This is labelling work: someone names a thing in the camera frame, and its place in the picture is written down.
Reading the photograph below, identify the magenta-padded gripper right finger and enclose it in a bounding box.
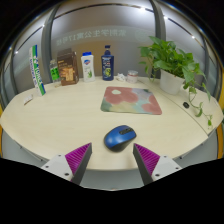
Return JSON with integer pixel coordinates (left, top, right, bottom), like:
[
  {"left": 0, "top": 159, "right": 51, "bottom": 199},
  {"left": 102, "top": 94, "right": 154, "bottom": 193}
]
[{"left": 132, "top": 143, "right": 183, "bottom": 186}]

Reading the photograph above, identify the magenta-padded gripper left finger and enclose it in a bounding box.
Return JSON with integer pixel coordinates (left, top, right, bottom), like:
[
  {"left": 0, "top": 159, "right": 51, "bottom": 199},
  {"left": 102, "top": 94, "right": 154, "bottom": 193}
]
[{"left": 40, "top": 142, "right": 93, "bottom": 186}]

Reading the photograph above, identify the blue and black computer mouse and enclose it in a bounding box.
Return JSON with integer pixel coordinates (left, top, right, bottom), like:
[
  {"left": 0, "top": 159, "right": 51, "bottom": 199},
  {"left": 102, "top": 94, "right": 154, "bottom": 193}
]
[{"left": 103, "top": 124, "right": 137, "bottom": 153}]

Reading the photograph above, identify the floral pastel mouse pad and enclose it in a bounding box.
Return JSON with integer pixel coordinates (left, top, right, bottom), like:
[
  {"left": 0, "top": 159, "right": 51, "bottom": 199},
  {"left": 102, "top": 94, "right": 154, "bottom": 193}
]
[{"left": 100, "top": 86, "right": 163, "bottom": 116}]

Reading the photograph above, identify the small white packet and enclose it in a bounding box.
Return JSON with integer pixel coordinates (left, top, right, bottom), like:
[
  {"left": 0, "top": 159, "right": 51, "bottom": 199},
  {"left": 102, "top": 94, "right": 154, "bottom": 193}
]
[{"left": 22, "top": 94, "right": 34, "bottom": 106}]

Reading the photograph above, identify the green plant in white pot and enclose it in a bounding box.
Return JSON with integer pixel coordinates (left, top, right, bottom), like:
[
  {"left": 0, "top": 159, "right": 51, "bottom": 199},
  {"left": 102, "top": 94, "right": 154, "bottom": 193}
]
[{"left": 138, "top": 35, "right": 214, "bottom": 130}]

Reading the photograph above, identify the clear bottle with green label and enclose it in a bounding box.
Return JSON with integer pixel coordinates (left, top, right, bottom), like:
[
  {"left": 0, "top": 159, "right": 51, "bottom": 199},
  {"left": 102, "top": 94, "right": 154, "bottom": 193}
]
[{"left": 49, "top": 58, "right": 62, "bottom": 84}]

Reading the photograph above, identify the small jar with pink label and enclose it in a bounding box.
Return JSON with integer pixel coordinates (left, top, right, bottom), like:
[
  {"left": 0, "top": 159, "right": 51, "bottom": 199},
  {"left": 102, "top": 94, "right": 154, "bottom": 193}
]
[{"left": 126, "top": 69, "right": 139, "bottom": 84}]

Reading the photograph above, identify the brown cardboard box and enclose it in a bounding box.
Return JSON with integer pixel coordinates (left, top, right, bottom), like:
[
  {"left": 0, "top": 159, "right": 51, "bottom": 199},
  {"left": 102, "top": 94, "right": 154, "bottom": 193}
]
[{"left": 56, "top": 48, "right": 80, "bottom": 87}]

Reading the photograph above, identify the white green blue tube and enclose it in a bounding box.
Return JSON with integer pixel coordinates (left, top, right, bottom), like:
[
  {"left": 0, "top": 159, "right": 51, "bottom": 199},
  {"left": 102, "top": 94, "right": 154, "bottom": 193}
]
[{"left": 28, "top": 44, "right": 46, "bottom": 97}]

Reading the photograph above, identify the crumpled white tissue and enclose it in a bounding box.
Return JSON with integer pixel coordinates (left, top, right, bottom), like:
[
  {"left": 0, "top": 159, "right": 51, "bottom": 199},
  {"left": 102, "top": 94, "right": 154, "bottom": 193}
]
[{"left": 115, "top": 73, "right": 128, "bottom": 83}]

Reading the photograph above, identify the white bottle with blue cap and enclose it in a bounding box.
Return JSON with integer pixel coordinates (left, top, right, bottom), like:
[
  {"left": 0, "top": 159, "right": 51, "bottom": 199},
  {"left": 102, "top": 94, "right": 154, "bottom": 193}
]
[{"left": 80, "top": 51, "right": 96, "bottom": 83}]

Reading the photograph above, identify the dark blue pump bottle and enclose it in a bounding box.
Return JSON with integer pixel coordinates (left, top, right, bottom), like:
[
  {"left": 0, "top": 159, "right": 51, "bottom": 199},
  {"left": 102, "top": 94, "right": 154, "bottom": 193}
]
[{"left": 101, "top": 44, "right": 115, "bottom": 82}]

